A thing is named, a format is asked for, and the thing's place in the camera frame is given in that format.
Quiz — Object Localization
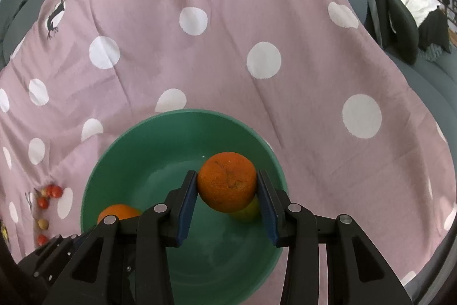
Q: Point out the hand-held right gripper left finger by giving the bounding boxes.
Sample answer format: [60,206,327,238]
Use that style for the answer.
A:
[43,170,199,305]

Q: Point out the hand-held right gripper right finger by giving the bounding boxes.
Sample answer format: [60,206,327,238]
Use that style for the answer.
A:
[256,169,415,305]

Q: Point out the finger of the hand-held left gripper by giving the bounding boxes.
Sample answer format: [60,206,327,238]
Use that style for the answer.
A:
[18,236,71,278]
[36,232,91,291]

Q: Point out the yellow-green lemon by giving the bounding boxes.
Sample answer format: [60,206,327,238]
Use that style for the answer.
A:
[228,196,260,223]

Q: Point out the large orange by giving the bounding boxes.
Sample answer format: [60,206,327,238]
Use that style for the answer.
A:
[197,152,258,213]

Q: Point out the green bowl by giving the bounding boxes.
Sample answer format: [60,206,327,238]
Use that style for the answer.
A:
[80,108,289,305]

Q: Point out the cluster of cherry tomatoes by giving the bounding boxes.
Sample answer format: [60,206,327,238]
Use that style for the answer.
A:
[35,184,64,246]

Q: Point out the small orange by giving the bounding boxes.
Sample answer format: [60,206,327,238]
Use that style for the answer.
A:
[97,204,143,225]

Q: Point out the black cushion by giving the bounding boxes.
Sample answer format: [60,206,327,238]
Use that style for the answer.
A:
[357,0,420,64]

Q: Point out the black cloth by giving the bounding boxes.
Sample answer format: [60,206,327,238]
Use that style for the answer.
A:
[418,7,452,53]

